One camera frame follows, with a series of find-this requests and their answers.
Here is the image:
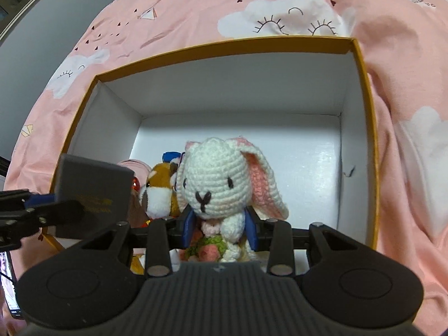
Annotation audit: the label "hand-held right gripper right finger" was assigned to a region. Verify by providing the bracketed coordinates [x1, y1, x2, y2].
[245, 206, 361, 277]

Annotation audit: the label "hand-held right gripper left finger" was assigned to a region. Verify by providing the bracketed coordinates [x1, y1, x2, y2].
[82, 205, 195, 277]

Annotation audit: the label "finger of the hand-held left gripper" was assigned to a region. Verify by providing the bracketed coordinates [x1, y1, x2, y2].
[0, 189, 58, 215]
[0, 199, 85, 251]

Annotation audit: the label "dark grey box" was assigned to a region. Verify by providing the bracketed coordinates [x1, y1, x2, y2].
[50, 153, 136, 239]

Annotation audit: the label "white crochet bunny toy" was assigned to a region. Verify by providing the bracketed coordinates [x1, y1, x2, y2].
[175, 136, 290, 263]

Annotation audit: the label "white box with gold rim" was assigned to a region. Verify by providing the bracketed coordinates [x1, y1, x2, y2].
[42, 36, 381, 277]

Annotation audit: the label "brown and white fox plush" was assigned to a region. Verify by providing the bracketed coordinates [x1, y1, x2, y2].
[140, 161, 183, 220]

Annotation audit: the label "smartphone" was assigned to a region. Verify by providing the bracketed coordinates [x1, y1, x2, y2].
[0, 250, 20, 320]

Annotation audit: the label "pink cloud-print blanket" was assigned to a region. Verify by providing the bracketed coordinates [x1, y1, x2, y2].
[0, 0, 448, 336]

